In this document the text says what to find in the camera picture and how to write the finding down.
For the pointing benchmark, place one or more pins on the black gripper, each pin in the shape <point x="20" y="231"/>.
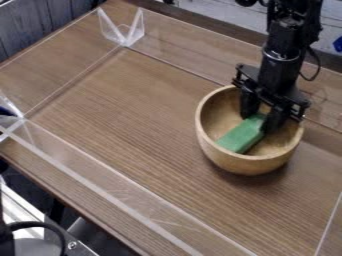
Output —
<point x="271" y="84"/>

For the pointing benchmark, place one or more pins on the green rectangular block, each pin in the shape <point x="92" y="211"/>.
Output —
<point x="244" y="135"/>

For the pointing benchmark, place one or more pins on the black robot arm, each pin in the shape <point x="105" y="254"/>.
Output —
<point x="292" y="28"/>

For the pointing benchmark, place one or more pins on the brown wooden bowl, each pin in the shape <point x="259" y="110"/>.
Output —
<point x="216" y="116"/>

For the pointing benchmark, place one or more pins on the blue object at right edge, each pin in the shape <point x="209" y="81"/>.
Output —
<point x="336" y="44"/>

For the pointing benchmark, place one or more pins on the white container in background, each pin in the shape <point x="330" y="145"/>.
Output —
<point x="330" y="33"/>

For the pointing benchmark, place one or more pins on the clear acrylic front barrier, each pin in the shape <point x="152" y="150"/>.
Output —
<point x="149" y="224"/>

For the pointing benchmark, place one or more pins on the clear acrylic corner bracket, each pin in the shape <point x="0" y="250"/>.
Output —
<point x="121" y="34"/>

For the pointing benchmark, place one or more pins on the grey metal bracket with screw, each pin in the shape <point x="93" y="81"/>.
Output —
<point x="41" y="247"/>

